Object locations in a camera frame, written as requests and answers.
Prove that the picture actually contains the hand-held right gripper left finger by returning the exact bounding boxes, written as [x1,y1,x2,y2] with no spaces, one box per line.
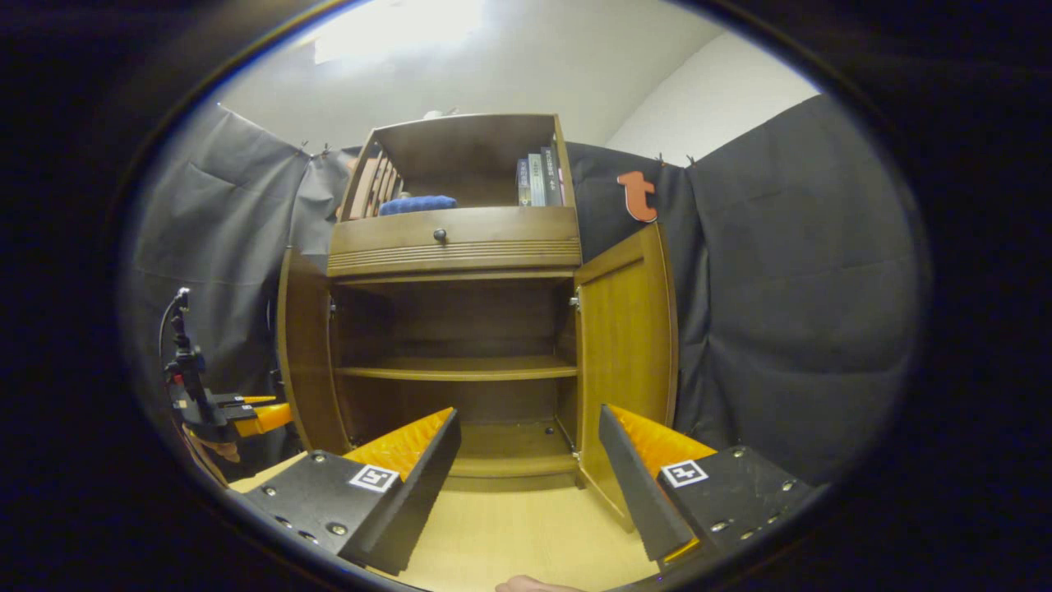
[234,407,463,576]

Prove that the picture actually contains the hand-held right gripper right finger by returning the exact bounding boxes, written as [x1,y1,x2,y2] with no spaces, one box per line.
[598,403,823,572]

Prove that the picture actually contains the wooden shoe cabinet door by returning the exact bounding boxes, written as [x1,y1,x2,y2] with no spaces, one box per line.
[573,224,681,531]
[277,247,354,455]

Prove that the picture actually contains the wooden double-door shoe cabinet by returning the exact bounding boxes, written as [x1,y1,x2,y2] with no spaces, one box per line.
[275,113,681,531]

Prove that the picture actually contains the black backdrop cloth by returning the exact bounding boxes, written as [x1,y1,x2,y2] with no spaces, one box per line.
[123,95,930,486]

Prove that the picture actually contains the wooden slatted rack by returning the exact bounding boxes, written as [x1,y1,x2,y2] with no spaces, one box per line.
[345,152,404,221]

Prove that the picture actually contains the wooden drawer with black knob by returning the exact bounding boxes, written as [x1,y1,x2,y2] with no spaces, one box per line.
[327,206,583,276]

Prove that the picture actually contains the blue folded cloth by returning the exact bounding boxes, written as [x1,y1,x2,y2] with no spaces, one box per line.
[378,195,459,217]

